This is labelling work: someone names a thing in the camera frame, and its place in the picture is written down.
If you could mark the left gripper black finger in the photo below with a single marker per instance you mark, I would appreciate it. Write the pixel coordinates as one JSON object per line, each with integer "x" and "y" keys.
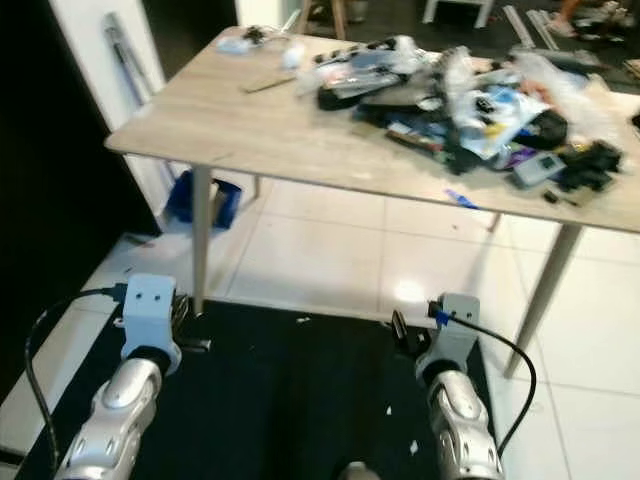
{"x": 181, "y": 315}

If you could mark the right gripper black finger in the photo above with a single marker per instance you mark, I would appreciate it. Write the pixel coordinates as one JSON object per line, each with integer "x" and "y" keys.
{"x": 399, "y": 332}

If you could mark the black floor mat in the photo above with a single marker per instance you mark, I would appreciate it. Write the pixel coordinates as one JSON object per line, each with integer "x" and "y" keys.
{"x": 290, "y": 400}

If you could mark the blue plastic bucket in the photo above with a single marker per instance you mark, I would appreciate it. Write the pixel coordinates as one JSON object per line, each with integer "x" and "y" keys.
{"x": 180, "y": 200}

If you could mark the small blue scrap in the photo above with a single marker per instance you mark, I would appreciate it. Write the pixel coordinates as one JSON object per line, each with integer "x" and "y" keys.
{"x": 460, "y": 198}

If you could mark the red green printed wrapper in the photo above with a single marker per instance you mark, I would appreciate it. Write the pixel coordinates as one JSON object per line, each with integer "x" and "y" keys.
{"x": 418, "y": 135}

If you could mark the light wood table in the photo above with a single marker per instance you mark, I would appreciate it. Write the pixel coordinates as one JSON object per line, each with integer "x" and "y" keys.
{"x": 260, "y": 130}

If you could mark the small grey device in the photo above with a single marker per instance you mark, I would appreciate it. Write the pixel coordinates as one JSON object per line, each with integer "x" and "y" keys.
{"x": 538, "y": 168}

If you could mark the white blue printed plastic bag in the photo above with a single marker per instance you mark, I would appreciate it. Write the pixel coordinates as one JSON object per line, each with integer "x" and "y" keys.
{"x": 495, "y": 120}

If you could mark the black round object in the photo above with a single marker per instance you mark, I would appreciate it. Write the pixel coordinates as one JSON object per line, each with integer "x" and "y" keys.
{"x": 335, "y": 98}

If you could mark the black crumpled cloth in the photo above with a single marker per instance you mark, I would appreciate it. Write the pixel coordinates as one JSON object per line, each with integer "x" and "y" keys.
{"x": 590, "y": 162}

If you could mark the black round pouch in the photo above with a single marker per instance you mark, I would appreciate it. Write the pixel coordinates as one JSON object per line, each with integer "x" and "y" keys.
{"x": 548, "y": 128}

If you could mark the grey metal pole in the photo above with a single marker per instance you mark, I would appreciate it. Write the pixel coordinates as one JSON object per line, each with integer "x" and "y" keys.
{"x": 122, "y": 50}

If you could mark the white battery charger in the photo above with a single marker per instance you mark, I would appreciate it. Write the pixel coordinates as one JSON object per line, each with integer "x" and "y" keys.
{"x": 233, "y": 45}

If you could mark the small black gadget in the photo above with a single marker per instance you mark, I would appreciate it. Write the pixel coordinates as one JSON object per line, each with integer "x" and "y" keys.
{"x": 253, "y": 36}

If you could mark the large clear plastic bag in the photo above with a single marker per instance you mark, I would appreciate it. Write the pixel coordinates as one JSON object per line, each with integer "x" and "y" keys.
{"x": 565, "y": 90}

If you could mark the black carpet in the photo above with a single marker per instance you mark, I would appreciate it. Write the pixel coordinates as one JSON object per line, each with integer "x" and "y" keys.
{"x": 380, "y": 20}

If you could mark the chair with wooden legs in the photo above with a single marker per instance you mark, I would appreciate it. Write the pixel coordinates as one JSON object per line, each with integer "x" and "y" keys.
{"x": 337, "y": 18}

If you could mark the long white slat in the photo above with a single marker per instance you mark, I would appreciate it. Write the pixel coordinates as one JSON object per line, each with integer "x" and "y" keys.
{"x": 544, "y": 28}
{"x": 517, "y": 28}

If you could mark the white stool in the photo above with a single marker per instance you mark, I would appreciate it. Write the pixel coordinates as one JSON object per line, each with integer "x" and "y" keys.
{"x": 458, "y": 4}

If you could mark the person leg with sandal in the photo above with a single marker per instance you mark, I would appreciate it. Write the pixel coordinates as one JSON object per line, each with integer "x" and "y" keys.
{"x": 568, "y": 20}

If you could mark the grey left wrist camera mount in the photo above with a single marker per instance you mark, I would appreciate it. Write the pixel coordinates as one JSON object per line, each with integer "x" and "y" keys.
{"x": 150, "y": 310}

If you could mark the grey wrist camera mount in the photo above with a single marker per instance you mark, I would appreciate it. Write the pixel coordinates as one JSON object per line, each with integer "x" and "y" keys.
{"x": 458, "y": 325}
{"x": 150, "y": 310}

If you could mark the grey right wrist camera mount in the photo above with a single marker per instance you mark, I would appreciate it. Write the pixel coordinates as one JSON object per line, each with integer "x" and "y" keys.
{"x": 458, "y": 325}

